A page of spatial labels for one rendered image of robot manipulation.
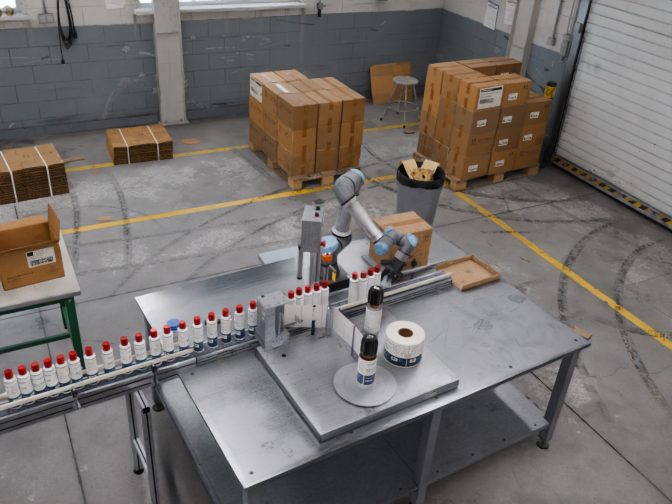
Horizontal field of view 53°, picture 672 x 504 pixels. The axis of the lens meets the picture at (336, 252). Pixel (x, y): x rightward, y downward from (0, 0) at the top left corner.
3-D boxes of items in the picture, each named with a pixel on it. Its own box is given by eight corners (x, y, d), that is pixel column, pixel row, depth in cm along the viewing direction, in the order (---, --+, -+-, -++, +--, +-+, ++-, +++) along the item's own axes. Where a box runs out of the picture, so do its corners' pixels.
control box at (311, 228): (300, 251, 352) (301, 219, 342) (303, 235, 366) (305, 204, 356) (319, 253, 351) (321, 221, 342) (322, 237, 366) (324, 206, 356)
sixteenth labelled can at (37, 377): (46, 392, 310) (38, 358, 299) (49, 399, 307) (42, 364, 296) (34, 396, 307) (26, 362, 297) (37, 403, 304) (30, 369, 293)
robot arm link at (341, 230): (322, 249, 409) (337, 173, 376) (335, 238, 420) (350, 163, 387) (339, 258, 405) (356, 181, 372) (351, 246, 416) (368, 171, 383)
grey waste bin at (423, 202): (406, 245, 618) (414, 184, 586) (382, 223, 650) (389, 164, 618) (444, 236, 636) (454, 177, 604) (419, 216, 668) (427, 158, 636)
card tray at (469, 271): (462, 291, 412) (463, 285, 410) (435, 269, 430) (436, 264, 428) (498, 279, 426) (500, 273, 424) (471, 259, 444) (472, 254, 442)
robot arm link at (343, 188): (335, 180, 365) (390, 251, 369) (345, 173, 373) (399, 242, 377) (322, 191, 373) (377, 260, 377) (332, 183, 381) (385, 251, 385)
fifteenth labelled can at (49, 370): (62, 392, 311) (55, 358, 300) (53, 399, 307) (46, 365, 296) (54, 388, 313) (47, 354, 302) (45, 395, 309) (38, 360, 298)
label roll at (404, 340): (425, 367, 342) (429, 345, 334) (386, 368, 339) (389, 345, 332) (417, 342, 359) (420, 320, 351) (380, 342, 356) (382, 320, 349)
